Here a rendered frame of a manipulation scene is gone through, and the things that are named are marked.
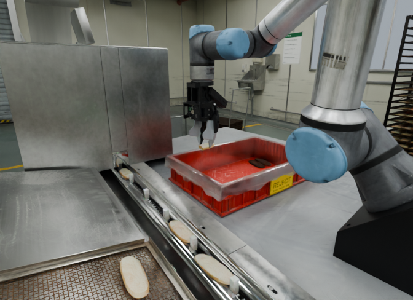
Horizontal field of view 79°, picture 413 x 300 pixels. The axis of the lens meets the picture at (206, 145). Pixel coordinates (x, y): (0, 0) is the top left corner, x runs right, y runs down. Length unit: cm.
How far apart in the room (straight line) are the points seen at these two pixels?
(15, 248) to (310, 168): 56
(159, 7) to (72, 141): 735
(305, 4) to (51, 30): 163
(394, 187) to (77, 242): 64
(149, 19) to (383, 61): 575
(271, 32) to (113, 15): 702
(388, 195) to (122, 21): 742
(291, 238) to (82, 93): 78
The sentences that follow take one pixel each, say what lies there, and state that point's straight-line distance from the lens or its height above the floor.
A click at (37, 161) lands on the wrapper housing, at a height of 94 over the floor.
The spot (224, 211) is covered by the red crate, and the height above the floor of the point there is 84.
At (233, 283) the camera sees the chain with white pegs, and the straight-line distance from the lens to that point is 51.
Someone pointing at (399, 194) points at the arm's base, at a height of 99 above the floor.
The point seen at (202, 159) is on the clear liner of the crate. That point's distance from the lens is 101.
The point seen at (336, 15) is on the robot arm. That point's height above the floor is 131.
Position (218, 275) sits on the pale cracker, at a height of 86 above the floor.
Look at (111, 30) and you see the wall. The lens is 757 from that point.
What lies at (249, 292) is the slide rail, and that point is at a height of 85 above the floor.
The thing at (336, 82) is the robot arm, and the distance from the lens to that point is 49.
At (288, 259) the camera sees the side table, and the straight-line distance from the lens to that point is 65.
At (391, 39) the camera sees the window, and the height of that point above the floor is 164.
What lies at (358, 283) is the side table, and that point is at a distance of 65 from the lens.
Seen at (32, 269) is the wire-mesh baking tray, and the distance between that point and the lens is 53.
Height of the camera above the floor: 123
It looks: 17 degrees down
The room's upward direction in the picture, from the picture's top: straight up
